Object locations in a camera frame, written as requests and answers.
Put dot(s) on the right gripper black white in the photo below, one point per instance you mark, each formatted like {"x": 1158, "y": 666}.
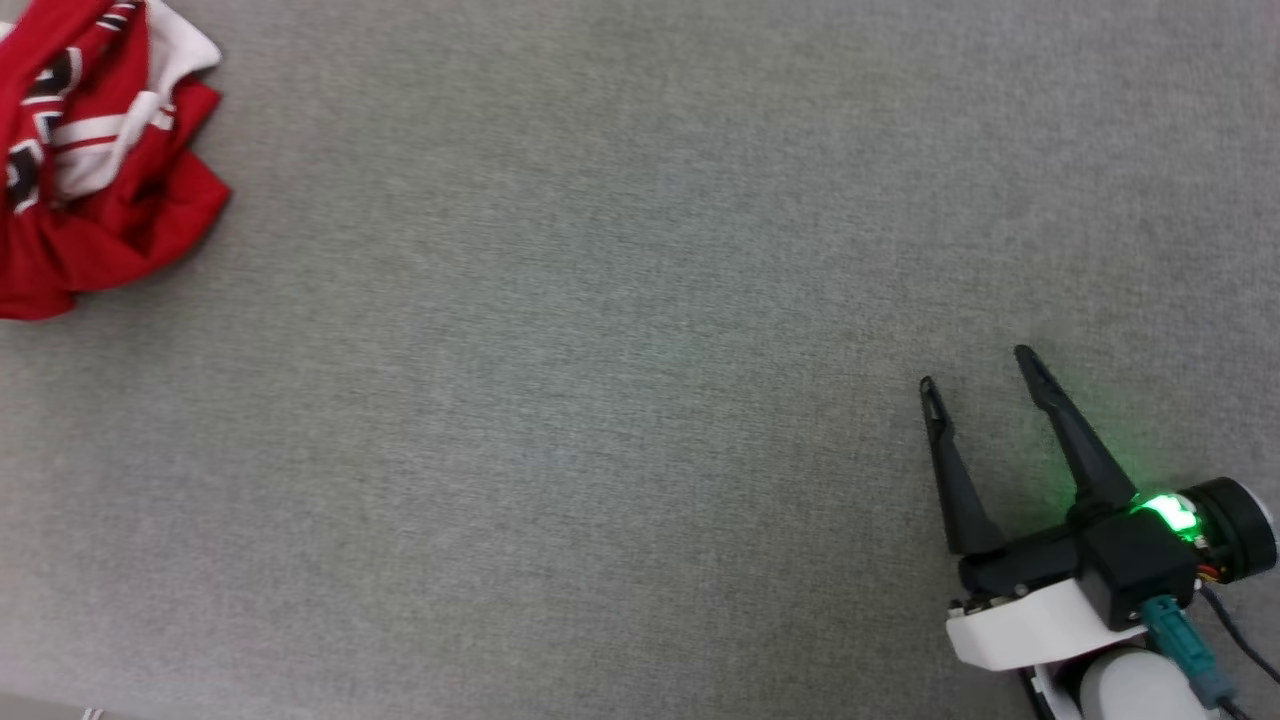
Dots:
{"x": 1020, "y": 572}

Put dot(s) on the red and white jersey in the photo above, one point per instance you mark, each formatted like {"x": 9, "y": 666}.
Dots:
{"x": 110, "y": 230}

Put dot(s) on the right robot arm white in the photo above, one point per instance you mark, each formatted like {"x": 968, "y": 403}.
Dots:
{"x": 1135, "y": 690}

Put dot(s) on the grey fabric sofa seat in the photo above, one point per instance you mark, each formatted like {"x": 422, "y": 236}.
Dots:
{"x": 600, "y": 350}

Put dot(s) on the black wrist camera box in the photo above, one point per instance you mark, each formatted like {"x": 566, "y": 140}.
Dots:
{"x": 1135, "y": 572}

